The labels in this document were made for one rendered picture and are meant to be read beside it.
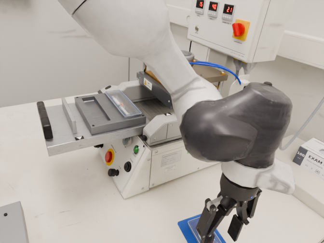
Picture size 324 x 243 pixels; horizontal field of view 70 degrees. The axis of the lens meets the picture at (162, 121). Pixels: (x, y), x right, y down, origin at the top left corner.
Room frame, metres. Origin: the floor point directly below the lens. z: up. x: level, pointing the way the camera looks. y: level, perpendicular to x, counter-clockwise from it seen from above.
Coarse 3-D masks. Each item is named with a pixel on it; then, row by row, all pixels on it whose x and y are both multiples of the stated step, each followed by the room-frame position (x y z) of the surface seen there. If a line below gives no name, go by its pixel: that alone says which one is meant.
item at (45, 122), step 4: (40, 104) 0.58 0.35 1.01; (40, 108) 0.56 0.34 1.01; (44, 108) 0.56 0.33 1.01; (40, 112) 0.54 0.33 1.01; (44, 112) 0.54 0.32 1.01; (40, 116) 0.52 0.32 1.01; (44, 116) 0.52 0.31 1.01; (40, 120) 0.51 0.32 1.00; (44, 120) 0.50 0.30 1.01; (48, 120) 0.51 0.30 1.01; (44, 124) 0.48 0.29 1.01; (48, 124) 0.49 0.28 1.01; (44, 128) 0.48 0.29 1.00; (48, 128) 0.48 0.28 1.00; (44, 132) 0.48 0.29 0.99; (48, 132) 0.48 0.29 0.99; (52, 132) 0.49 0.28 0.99; (44, 136) 0.48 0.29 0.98; (48, 136) 0.48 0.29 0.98; (52, 136) 0.48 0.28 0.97
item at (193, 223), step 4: (192, 220) 0.43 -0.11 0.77; (196, 220) 0.43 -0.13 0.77; (192, 224) 0.42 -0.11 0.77; (196, 224) 0.42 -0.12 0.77; (192, 228) 0.40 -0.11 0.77; (196, 232) 0.39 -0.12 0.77; (196, 236) 0.38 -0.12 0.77; (200, 236) 0.38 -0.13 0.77; (216, 236) 0.39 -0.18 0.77; (200, 240) 0.37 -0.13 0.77; (216, 240) 0.38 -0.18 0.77
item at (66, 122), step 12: (48, 108) 0.63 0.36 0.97; (60, 108) 0.64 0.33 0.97; (72, 108) 0.65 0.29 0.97; (60, 120) 0.57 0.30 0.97; (72, 120) 0.52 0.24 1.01; (60, 132) 0.51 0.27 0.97; (72, 132) 0.52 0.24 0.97; (84, 132) 0.52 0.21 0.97; (108, 132) 0.54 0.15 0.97; (120, 132) 0.55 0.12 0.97; (132, 132) 0.57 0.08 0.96; (48, 144) 0.46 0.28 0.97; (60, 144) 0.46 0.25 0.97; (72, 144) 0.48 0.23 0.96; (84, 144) 0.49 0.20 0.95; (96, 144) 0.51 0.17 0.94
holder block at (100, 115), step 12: (84, 96) 0.69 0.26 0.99; (96, 96) 0.70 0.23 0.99; (84, 108) 0.61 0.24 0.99; (96, 108) 0.65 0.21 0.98; (108, 108) 0.63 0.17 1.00; (84, 120) 0.58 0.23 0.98; (96, 120) 0.58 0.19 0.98; (108, 120) 0.58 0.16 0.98; (120, 120) 0.57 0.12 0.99; (132, 120) 0.58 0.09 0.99; (144, 120) 0.60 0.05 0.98; (96, 132) 0.52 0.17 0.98
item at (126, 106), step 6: (114, 90) 0.75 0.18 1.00; (114, 96) 0.70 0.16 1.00; (120, 96) 0.70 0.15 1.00; (114, 102) 0.65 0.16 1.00; (120, 102) 0.66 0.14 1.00; (126, 102) 0.66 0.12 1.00; (120, 108) 0.62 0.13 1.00; (126, 108) 0.62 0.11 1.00; (132, 108) 0.63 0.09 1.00; (126, 114) 0.59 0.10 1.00; (132, 114) 0.59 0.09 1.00
